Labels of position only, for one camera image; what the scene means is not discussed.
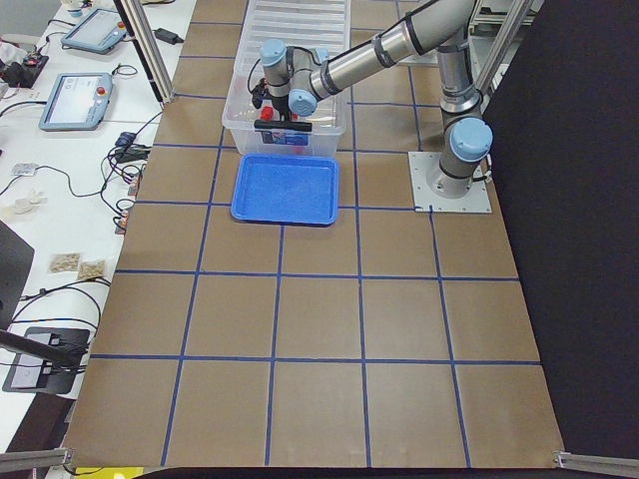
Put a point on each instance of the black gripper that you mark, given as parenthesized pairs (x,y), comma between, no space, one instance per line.
(285,113)

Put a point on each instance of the red block with peg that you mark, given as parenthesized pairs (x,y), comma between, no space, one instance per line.
(267,113)

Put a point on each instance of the clear plastic box lid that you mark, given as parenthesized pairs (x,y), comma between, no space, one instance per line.
(305,23)

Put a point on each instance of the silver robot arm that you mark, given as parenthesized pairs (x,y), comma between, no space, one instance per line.
(296,79)

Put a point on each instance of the black box latch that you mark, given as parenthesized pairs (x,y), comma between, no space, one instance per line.
(297,126)

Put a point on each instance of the blue plastic tray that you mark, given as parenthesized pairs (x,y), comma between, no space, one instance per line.
(286,189)

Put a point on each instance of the black power adapter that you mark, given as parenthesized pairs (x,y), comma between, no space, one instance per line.
(168,36)

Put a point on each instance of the far teach pendant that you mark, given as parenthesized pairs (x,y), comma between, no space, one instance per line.
(98,33)

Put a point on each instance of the teach pendant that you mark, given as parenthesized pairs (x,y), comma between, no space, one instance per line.
(77,102)
(98,33)

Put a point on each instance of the near teach pendant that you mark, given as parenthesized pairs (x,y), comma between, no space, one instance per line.
(77,102)

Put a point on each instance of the aluminium frame post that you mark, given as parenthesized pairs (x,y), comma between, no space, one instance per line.
(138,27)

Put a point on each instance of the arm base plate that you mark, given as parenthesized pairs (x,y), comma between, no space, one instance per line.
(435,192)

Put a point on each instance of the black camera stand base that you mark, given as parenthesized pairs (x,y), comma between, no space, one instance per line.
(47,359)

